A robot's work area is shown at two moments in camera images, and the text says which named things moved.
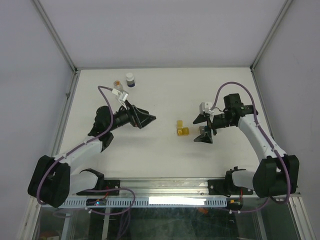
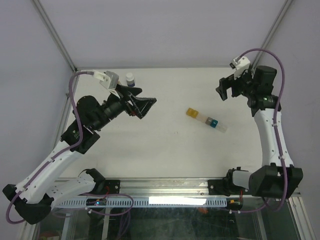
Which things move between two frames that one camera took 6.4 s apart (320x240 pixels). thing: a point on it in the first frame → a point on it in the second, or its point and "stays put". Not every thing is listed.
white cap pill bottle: [130, 80] stays put
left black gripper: [138, 117] → [141, 105]
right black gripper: [202, 118] → [226, 83]
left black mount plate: [107, 184] stays put
